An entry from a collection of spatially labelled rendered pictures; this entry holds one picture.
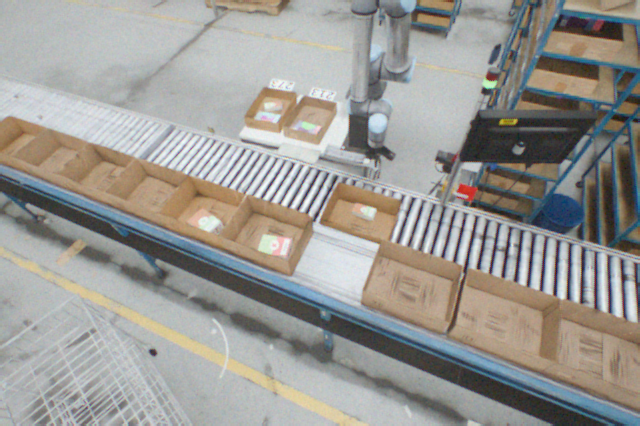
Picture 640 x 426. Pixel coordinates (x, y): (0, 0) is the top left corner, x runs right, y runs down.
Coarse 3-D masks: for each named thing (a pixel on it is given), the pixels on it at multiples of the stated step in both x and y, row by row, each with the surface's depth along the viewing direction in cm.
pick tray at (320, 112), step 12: (300, 108) 278; (312, 108) 281; (324, 108) 278; (336, 108) 271; (288, 120) 264; (300, 120) 273; (312, 120) 272; (324, 120) 272; (288, 132) 259; (300, 132) 254; (324, 132) 261
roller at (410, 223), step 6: (414, 204) 223; (420, 204) 224; (414, 210) 220; (414, 216) 218; (408, 222) 216; (414, 222) 216; (408, 228) 213; (402, 234) 212; (408, 234) 211; (402, 240) 209; (408, 240) 209
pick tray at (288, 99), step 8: (264, 88) 286; (272, 88) 284; (264, 96) 290; (272, 96) 290; (280, 96) 288; (288, 96) 285; (296, 96) 281; (256, 104) 280; (264, 104) 286; (288, 104) 270; (296, 104) 285; (248, 112) 270; (256, 112) 281; (264, 112) 281; (272, 112) 280; (280, 112) 280; (288, 112) 273; (248, 120) 266; (256, 120) 263; (280, 120) 261; (256, 128) 270; (264, 128) 267; (272, 128) 265; (280, 128) 265
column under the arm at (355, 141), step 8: (352, 120) 234; (360, 120) 232; (368, 120) 229; (352, 128) 240; (360, 128) 237; (352, 136) 245; (360, 136) 243; (344, 144) 255; (352, 144) 251; (360, 144) 249; (352, 152) 251; (360, 152) 250
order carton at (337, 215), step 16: (336, 192) 217; (352, 192) 217; (368, 192) 211; (336, 208) 223; (352, 208) 222; (384, 208) 216; (336, 224) 197; (352, 224) 216; (368, 224) 215; (384, 224) 214; (368, 240) 196
